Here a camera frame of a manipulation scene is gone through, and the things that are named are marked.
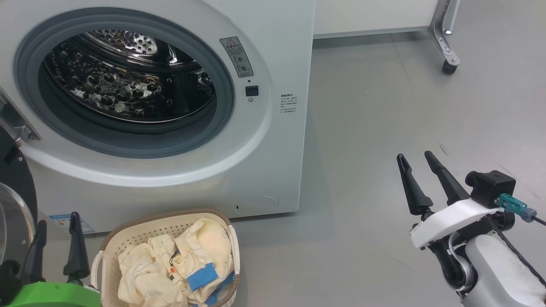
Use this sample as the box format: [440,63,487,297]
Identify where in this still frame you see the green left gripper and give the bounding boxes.
[0,211,102,307]

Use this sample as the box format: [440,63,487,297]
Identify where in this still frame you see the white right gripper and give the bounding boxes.
[396,151,505,291]

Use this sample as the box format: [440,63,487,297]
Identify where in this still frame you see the black round glass washer door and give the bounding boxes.
[0,127,38,266]

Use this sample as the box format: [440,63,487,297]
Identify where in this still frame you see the cream garment with blue cuffs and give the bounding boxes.
[173,219,235,307]

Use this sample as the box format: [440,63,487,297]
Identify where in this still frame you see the cream perforated laundry basket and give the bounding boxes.
[90,209,241,307]

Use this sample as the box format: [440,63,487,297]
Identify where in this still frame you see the white front-load washing machine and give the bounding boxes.
[0,0,315,234]

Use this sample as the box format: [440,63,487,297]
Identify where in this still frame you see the blue energy label sticker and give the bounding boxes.
[48,213,95,234]

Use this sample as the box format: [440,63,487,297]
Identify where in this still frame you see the printed text label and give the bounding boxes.
[280,94,298,115]

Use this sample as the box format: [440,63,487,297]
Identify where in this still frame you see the steel perforated washer drum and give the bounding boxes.
[43,29,217,124]

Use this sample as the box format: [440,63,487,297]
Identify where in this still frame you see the white partition panel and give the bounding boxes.
[314,0,441,40]

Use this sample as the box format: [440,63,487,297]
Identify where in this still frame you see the grey warning sticker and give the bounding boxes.
[220,36,254,78]

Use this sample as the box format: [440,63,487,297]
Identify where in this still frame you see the teal right cable connector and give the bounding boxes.
[497,193,546,226]

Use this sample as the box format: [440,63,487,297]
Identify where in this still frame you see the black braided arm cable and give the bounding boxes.
[495,229,546,287]

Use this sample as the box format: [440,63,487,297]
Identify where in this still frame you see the metal caster leg bracket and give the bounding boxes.
[428,0,462,67]

